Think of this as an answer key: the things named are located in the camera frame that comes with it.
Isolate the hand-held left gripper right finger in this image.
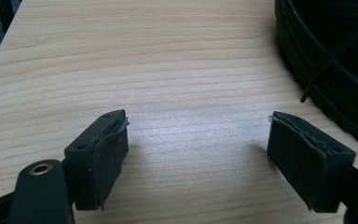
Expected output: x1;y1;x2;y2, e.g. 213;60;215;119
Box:
266;110;357;214

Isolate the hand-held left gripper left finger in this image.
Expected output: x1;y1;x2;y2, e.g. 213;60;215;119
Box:
63;108;131;211

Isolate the black shoe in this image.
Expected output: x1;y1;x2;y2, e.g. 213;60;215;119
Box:
274;0;358;152

